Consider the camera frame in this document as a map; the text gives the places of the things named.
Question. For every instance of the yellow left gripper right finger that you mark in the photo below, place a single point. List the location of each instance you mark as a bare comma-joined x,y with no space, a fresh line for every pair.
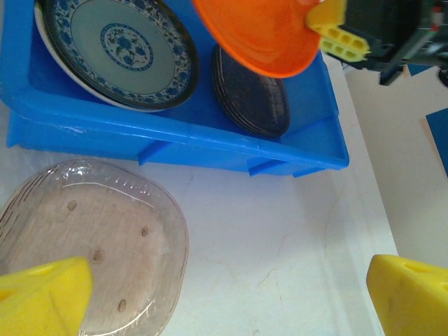
413,301

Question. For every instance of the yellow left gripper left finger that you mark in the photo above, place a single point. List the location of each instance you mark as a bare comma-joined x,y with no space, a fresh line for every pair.
42,301

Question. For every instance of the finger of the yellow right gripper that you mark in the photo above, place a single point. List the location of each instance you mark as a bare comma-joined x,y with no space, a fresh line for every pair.
327,12
344,45

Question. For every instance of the orange plastic plate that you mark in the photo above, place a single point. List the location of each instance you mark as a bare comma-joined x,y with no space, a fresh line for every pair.
259,31

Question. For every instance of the blue white patterned plate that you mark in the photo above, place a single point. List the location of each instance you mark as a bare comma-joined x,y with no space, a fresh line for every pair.
122,45

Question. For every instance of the blue plastic bin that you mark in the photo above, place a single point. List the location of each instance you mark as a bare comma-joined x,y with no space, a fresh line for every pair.
210,150

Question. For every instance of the clear plastic plate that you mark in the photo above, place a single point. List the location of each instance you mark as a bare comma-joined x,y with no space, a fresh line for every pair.
105,227

